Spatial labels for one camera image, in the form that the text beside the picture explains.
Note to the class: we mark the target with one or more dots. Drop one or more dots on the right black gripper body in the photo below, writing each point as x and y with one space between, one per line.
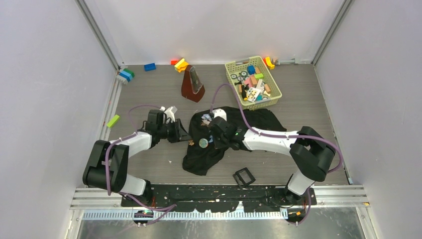
219 142

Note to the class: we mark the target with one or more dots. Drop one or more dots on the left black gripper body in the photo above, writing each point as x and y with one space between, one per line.
167 131

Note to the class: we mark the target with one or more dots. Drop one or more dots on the black printed t-shirt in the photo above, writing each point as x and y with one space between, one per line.
199 160

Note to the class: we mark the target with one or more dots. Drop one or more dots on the black square jewellery box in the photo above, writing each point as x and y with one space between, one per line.
243 177

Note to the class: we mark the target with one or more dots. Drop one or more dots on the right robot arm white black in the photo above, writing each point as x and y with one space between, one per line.
312 154

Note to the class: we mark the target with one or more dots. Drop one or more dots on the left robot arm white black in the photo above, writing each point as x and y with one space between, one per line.
107 166

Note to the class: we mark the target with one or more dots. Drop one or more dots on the round iridescent badge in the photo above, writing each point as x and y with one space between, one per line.
203 143

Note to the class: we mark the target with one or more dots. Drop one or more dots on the brown metronome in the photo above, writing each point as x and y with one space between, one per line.
192 88

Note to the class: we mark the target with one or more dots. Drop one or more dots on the green block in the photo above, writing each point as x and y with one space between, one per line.
113 121

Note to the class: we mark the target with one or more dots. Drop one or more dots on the white patterned toy block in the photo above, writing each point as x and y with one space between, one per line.
252 94

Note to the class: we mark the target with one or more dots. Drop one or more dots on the green plastic basket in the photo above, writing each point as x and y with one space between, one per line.
237 75

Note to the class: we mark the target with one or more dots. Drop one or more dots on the blue brick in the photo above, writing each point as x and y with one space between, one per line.
149 67

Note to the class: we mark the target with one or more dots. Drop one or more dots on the blue green white blocks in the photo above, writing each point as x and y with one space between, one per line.
125 76

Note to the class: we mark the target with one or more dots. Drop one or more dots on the yellow red blocks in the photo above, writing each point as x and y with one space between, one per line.
180 65

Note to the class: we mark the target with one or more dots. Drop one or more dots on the blue cube in basket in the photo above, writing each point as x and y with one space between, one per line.
251 70

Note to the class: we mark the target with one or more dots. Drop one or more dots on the orange yellow blocks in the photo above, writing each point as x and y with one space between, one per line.
268 63

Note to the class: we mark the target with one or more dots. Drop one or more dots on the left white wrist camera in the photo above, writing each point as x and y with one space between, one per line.
169 113

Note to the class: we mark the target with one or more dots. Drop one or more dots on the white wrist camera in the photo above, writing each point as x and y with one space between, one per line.
219 113
169 113

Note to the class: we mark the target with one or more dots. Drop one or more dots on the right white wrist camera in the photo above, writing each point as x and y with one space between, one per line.
219 113

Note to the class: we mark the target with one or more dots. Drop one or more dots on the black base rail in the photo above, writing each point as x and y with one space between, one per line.
218 198

